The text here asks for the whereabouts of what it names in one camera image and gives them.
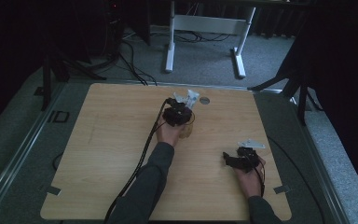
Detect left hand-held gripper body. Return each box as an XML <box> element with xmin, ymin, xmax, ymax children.
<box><xmin>161</xmin><ymin>91</ymin><xmax>194</xmax><ymax>128</ymax></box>

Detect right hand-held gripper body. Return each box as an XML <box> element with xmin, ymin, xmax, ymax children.
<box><xmin>236</xmin><ymin>138</ymin><xmax>267</xmax><ymax>175</ymax></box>

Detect clear glass mug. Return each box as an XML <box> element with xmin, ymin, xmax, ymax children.
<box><xmin>178</xmin><ymin>110</ymin><xmax>197</xmax><ymax>140</ymax></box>

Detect white and purple toothpaste tube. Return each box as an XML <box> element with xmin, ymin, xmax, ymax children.
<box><xmin>186</xmin><ymin>89</ymin><xmax>200</xmax><ymax>110</ymax></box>

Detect person's left hand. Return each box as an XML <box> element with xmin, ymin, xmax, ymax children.
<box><xmin>155</xmin><ymin>120</ymin><xmax>186</xmax><ymax>148</ymax></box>

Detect person's right hand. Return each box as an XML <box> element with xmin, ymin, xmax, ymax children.
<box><xmin>231</xmin><ymin>156</ymin><xmax>267</xmax><ymax>199</ymax></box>

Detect grey tape piece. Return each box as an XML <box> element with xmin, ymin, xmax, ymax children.
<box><xmin>44</xmin><ymin>184</ymin><xmax>62</xmax><ymax>197</ymax></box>
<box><xmin>272</xmin><ymin>184</ymin><xmax>291</xmax><ymax>195</ymax></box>

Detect black metal stand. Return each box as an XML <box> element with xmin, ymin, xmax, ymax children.
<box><xmin>247</xmin><ymin>55</ymin><xmax>324</xmax><ymax>127</ymax></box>
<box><xmin>39</xmin><ymin>43</ymin><xmax>108</xmax><ymax>112</ymax></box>

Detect dark computer tower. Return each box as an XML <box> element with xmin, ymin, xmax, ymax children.
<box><xmin>103</xmin><ymin>0</ymin><xmax>126</xmax><ymax>61</ymax></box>

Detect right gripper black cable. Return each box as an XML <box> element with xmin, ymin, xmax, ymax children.
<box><xmin>252</xmin><ymin>154</ymin><xmax>267</xmax><ymax>198</ymax></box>

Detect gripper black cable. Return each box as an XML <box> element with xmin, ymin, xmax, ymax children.
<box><xmin>103</xmin><ymin>97</ymin><xmax>173</xmax><ymax>224</ymax></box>
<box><xmin>252</xmin><ymin>154</ymin><xmax>267</xmax><ymax>198</ymax></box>

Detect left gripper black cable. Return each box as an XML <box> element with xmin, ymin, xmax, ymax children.
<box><xmin>103</xmin><ymin>97</ymin><xmax>173</xmax><ymax>224</ymax></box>

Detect black floor cables bundle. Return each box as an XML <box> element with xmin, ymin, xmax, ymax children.
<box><xmin>117</xmin><ymin>38</ymin><xmax>158</xmax><ymax>87</ymax></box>

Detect thin black floor cable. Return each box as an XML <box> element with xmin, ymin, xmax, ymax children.
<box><xmin>267</xmin><ymin>136</ymin><xmax>326</xmax><ymax>224</ymax></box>

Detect metal floor rail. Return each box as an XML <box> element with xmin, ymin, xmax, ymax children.
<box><xmin>290</xmin><ymin>94</ymin><xmax>352</xmax><ymax>224</ymax></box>
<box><xmin>0</xmin><ymin>81</ymin><xmax>68</xmax><ymax>217</ymax></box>

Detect black cables under desk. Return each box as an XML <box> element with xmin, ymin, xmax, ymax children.
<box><xmin>172</xmin><ymin>29</ymin><xmax>232</xmax><ymax>44</ymax></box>

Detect white desk frame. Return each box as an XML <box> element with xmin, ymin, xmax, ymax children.
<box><xmin>164</xmin><ymin>0</ymin><xmax>257</xmax><ymax>79</ymax></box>

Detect black rectangular floor bracket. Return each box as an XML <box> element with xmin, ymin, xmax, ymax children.
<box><xmin>47</xmin><ymin>109</ymin><xmax>71</xmax><ymax>124</ymax></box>

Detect black cable loop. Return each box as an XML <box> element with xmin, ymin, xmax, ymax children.
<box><xmin>51</xmin><ymin>151</ymin><xmax>64</xmax><ymax>172</ymax></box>

